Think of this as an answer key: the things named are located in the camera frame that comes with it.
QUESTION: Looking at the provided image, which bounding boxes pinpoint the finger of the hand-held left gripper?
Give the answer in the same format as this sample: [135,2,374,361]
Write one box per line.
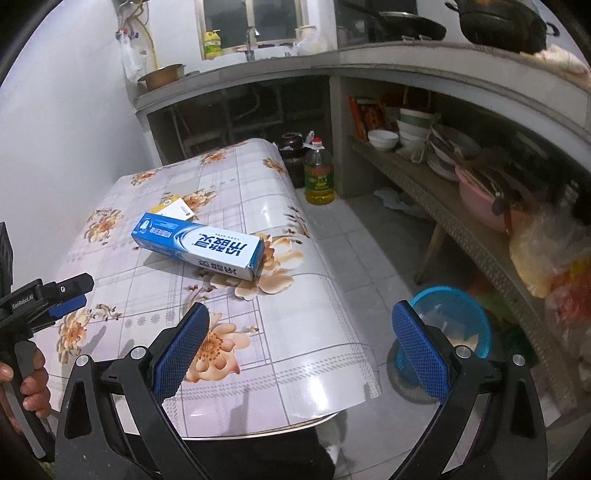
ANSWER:
[36,273,95,304]
[28,295,87,330]

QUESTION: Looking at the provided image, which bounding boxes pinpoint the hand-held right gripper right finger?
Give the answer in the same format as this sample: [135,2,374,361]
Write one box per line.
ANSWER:
[392,300,548,480]

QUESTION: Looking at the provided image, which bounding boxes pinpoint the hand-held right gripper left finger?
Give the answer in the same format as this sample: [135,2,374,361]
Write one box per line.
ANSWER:
[54,302,211,480]

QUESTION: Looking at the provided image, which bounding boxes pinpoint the blue plastic basket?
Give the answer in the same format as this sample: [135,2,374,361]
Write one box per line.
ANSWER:
[392,286,494,404]

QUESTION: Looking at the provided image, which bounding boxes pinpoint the blue white toothpaste box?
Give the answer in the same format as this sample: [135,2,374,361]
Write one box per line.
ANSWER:
[130,211,265,281]

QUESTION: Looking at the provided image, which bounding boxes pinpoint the person's left hand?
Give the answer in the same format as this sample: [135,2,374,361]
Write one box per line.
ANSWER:
[0,353,52,432]

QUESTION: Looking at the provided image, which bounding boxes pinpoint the floral table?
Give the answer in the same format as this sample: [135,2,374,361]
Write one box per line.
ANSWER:
[46,137,384,439]

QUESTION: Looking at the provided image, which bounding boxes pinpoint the metal-edged table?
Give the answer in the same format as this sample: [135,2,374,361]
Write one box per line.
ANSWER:
[180,408,347,439]

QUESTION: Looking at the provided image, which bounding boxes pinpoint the small yellow box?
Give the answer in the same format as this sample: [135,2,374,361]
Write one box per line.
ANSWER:
[147,194,197,222]

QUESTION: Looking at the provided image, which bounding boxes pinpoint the white rag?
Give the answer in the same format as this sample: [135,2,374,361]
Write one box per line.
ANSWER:
[374,187,430,217]

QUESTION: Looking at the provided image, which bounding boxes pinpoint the orange plastic bag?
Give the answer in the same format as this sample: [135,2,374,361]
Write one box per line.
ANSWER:
[542,258,591,352]

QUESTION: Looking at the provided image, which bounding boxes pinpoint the yellowish plastic bag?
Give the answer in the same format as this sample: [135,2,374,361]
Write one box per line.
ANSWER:
[510,208,587,298]

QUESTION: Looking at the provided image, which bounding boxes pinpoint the pink basin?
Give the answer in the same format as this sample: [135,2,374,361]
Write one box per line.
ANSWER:
[455,164,513,234]

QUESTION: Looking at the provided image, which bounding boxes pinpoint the concrete shelf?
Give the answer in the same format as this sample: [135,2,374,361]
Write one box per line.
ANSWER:
[348,134,578,416]

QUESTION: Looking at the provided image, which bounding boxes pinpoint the stack of plates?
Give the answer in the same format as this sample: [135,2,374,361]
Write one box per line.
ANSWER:
[425,124,481,183]

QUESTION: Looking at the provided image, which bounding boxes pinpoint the cooking oil bottle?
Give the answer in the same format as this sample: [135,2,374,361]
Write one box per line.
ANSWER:
[303,134,335,205]

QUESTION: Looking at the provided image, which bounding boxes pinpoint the white bowl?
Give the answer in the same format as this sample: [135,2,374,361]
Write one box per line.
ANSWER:
[368,130,399,152]

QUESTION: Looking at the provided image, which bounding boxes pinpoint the dark ceramic jar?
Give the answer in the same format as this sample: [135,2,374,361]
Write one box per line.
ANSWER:
[277,131,305,188]

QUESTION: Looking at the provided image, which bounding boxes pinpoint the stack of white bowls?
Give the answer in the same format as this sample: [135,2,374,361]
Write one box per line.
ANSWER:
[397,108,437,144]

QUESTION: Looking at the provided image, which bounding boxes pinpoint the brass pot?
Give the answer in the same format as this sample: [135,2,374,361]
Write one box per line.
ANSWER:
[137,64,186,90]

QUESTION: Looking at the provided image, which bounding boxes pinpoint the hanging plastic bag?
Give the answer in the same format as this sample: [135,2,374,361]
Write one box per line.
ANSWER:
[121,32,144,81]

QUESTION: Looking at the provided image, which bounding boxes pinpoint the red food packets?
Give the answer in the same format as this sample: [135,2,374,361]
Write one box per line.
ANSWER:
[348,96,386,139]

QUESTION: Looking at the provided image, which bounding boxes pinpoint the yellow detergent bottle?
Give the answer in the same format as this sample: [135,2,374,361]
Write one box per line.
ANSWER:
[203,30,223,60]

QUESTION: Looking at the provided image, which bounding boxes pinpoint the concrete kitchen counter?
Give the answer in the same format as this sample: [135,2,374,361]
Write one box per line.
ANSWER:
[134,41,591,139]

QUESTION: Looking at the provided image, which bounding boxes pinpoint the beige cloth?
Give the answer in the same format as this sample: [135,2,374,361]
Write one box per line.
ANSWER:
[538,45,591,77]

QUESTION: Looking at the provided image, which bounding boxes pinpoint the black wok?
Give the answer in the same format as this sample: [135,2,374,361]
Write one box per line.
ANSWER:
[342,0,448,40]

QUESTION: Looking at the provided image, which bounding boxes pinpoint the white plastic bag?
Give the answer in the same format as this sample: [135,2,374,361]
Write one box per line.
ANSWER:
[293,25,328,56]

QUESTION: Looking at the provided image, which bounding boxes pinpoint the window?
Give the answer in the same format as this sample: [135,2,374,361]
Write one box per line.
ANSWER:
[194,0,310,49]

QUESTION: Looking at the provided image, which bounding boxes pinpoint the black lidded pot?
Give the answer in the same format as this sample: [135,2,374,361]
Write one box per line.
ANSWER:
[445,0,559,54]

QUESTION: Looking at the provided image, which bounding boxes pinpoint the yellow hose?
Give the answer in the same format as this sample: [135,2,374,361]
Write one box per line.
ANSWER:
[134,0,160,70]

